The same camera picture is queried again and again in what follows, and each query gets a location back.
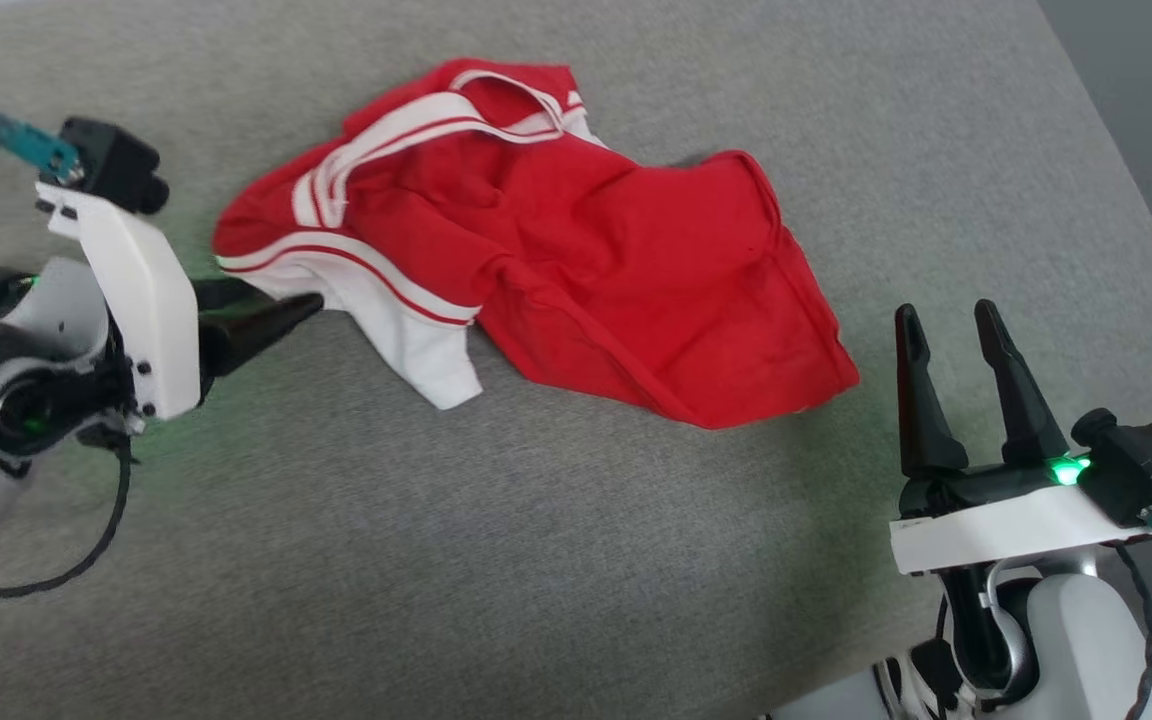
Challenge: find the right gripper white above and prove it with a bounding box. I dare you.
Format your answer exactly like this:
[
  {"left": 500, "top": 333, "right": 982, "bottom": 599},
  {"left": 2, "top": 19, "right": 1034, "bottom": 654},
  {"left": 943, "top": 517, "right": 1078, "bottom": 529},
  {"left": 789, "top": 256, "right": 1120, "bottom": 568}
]
[{"left": 889, "top": 298, "right": 1152, "bottom": 576}]

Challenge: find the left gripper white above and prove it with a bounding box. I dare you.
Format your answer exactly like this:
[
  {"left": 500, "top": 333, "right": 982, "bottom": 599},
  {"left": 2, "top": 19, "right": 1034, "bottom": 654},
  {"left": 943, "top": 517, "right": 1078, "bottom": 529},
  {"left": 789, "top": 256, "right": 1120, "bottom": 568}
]
[{"left": 36, "top": 180, "right": 325, "bottom": 421}]

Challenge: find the red and white sports shirt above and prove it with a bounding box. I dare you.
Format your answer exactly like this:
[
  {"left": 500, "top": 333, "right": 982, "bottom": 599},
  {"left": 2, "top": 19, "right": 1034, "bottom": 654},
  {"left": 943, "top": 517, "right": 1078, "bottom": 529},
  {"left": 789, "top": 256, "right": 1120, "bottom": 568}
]
[{"left": 212, "top": 58, "right": 861, "bottom": 431}]

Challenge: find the grey fabric sofa seat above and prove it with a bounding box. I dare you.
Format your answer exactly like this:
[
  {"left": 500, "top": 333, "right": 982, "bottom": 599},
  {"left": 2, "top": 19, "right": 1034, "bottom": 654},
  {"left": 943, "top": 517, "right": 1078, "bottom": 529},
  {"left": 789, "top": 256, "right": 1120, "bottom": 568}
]
[{"left": 0, "top": 0, "right": 1152, "bottom": 720}]

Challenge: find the right arm twisted black cable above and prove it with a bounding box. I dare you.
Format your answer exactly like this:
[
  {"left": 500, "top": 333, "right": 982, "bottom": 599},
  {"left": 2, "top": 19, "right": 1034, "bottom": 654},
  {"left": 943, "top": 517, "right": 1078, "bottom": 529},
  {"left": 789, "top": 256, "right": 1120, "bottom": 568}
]
[{"left": 1114, "top": 545, "right": 1152, "bottom": 720}]

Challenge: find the left camera teal connector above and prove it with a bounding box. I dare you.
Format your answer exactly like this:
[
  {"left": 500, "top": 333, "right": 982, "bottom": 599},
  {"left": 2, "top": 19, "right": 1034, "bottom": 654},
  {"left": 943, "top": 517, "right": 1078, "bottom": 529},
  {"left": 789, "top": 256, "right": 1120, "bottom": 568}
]
[{"left": 0, "top": 112, "right": 83, "bottom": 187}]

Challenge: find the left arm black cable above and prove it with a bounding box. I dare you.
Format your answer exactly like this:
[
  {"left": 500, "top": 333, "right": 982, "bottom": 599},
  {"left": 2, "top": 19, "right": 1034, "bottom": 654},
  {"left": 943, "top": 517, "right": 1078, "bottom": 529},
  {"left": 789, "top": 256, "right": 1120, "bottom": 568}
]
[{"left": 0, "top": 435, "right": 133, "bottom": 602}]

